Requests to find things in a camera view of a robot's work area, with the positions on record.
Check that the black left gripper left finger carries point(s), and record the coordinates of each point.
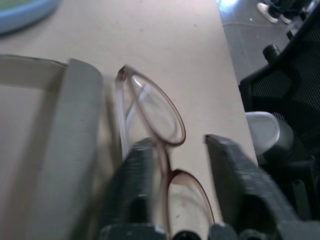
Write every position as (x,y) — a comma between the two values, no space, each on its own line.
(135,185)

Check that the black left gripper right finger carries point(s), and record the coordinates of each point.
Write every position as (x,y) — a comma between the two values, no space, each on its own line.
(247,190)

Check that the brown translucent eyeglasses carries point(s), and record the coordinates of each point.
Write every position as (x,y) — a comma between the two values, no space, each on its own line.
(160,117)

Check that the grey open glasses case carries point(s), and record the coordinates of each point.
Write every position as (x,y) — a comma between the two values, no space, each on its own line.
(67,140)

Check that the silver robot body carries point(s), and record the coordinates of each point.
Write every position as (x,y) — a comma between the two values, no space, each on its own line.
(270,132)

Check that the black mesh office chair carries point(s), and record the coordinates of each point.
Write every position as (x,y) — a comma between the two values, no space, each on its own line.
(287,82)

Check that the person's white sneaker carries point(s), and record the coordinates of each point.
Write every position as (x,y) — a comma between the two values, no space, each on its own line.
(267,11)
(285,18)

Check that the light blue plate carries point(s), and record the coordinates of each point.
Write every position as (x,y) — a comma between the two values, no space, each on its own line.
(22,12)

